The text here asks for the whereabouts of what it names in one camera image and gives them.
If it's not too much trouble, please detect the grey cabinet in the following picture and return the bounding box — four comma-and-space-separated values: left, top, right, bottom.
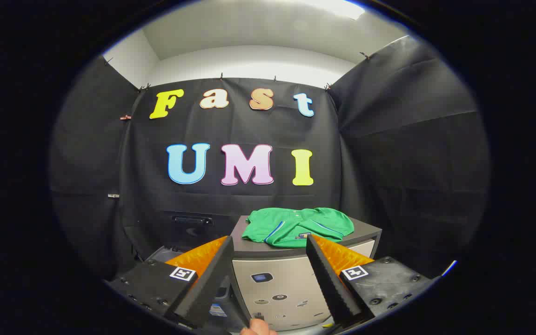
230, 214, 383, 332

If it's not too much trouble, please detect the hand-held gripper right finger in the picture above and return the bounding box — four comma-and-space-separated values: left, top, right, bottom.
305, 234, 435, 330

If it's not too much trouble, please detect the black backdrop cloth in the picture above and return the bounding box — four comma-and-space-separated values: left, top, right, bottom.
49, 35, 489, 281

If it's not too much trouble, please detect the grey washing machine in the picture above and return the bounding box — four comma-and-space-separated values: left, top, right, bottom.
131, 244, 251, 334

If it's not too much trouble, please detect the green polo shirt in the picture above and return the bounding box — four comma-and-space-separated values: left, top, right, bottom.
241, 207, 355, 248

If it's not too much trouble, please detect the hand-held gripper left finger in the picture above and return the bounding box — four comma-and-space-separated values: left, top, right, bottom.
104, 235, 235, 329

